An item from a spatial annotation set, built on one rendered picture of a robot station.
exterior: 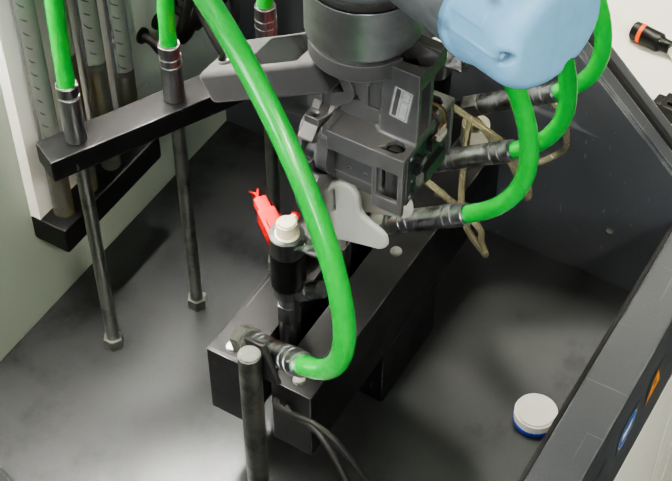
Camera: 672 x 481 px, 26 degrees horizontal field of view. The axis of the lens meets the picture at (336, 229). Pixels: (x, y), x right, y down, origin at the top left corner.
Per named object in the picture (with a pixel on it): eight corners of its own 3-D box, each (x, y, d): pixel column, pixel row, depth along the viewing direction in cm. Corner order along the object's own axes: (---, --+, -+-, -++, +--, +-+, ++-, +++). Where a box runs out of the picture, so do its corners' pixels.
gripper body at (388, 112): (397, 227, 97) (404, 93, 88) (288, 179, 99) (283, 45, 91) (451, 157, 101) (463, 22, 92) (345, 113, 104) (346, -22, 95)
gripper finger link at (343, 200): (377, 298, 104) (380, 210, 97) (307, 266, 106) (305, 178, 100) (398, 269, 106) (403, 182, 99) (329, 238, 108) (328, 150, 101)
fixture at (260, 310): (312, 501, 126) (310, 398, 114) (216, 451, 129) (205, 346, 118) (490, 247, 145) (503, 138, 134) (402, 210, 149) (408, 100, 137)
